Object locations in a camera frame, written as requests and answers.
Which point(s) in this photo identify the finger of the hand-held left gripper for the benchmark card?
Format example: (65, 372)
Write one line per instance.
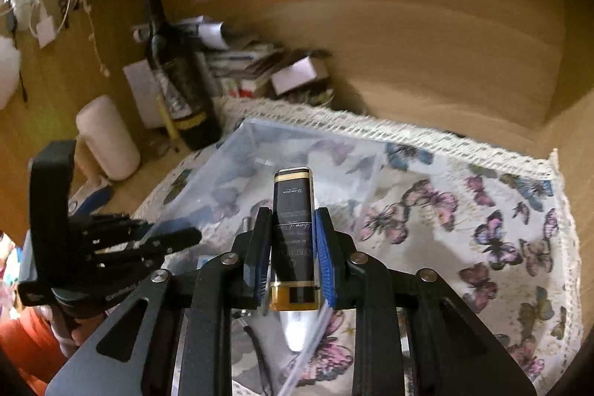
(116, 226)
(171, 240)

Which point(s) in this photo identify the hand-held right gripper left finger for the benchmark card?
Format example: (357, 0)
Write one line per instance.
(262, 259)

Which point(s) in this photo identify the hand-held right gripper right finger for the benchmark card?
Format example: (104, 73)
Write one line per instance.
(325, 259)

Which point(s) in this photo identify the silver metal cylinder tool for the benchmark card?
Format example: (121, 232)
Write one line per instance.
(245, 225)

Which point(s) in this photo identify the black and gold tube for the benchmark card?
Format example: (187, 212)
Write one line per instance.
(293, 229)

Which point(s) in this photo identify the clear plastic container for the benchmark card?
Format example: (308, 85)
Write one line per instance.
(241, 173)

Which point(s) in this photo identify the person's left forearm orange sleeve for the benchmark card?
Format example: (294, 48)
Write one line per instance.
(28, 349)

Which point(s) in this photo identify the person's left hand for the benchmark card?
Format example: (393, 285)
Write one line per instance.
(83, 333)

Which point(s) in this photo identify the blue and white card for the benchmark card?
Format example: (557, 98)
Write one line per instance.
(97, 197)

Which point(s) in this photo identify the pale pink cylinder candle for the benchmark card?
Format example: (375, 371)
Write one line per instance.
(109, 138)

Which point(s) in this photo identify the yellow pencil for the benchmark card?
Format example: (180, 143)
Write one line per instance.
(167, 122)

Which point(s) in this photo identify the butterfly print lace tablecloth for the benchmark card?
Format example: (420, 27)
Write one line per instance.
(445, 201)

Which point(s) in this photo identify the dark wine bottle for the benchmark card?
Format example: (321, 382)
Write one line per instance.
(178, 85)

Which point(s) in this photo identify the white paper tag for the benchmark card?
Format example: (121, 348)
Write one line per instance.
(45, 32)

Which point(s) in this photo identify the stack of books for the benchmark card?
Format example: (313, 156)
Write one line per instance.
(241, 71)

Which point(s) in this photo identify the small white lidded box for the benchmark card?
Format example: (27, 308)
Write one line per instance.
(297, 76)

